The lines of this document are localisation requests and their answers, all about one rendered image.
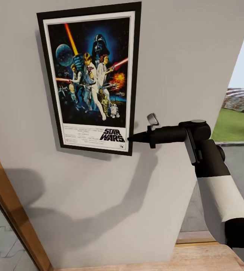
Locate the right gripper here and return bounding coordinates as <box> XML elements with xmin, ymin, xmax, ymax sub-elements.
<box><xmin>127</xmin><ymin>125</ymin><xmax>173</xmax><ymax>149</ymax></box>

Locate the poster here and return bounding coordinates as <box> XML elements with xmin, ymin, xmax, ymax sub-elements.
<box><xmin>37</xmin><ymin>2</ymin><xmax>142</xmax><ymax>156</ymax></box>

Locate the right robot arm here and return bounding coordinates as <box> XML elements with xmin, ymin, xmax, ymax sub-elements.
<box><xmin>127</xmin><ymin>113</ymin><xmax>244</xmax><ymax>262</ymax></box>

